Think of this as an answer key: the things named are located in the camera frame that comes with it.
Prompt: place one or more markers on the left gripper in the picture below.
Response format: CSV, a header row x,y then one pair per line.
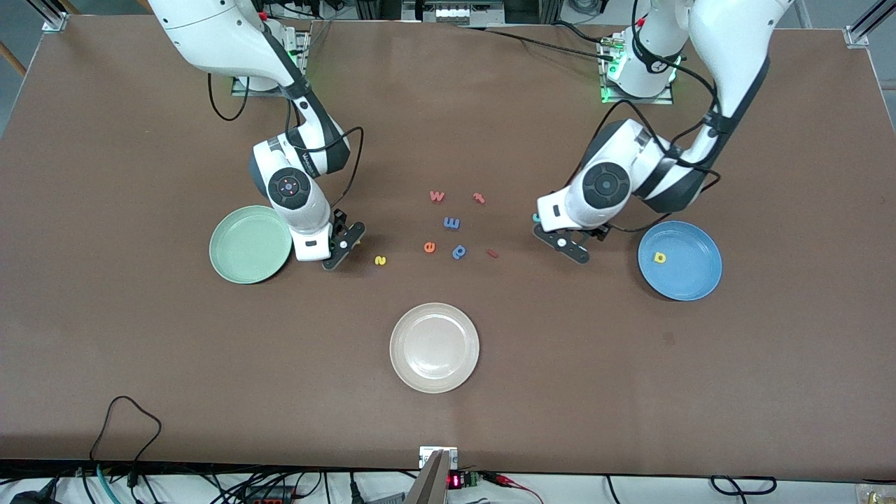
x,y
600,232

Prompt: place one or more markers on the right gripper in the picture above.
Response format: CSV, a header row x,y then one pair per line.
x,y
339,220

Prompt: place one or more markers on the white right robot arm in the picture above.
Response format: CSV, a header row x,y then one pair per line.
x,y
210,35

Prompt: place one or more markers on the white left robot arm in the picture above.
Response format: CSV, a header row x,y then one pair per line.
x,y
728,42

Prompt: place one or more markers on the green plate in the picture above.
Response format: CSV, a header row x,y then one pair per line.
x,y
245,248

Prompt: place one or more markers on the red foam letter w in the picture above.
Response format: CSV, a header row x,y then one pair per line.
x,y
437,197

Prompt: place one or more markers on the blue plate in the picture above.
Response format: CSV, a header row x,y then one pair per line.
x,y
689,276

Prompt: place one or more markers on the blue foam letter p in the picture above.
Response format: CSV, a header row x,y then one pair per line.
x,y
455,255

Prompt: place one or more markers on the blue foam letter m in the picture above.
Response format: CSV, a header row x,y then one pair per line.
x,y
451,223

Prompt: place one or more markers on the beige plate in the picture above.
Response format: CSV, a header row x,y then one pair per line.
x,y
434,348

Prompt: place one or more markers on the white labelled box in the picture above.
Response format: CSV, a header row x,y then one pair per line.
x,y
427,455

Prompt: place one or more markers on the green terminal block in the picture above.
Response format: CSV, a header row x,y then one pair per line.
x,y
472,479

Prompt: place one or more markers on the grey equipment box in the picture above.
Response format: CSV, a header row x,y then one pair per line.
x,y
451,12

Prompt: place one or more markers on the wooden stick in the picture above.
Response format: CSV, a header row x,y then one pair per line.
x,y
12,59

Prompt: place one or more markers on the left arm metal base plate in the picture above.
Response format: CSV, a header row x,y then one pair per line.
x,y
630,100

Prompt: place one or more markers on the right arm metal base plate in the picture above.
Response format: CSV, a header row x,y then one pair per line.
x,y
241,89

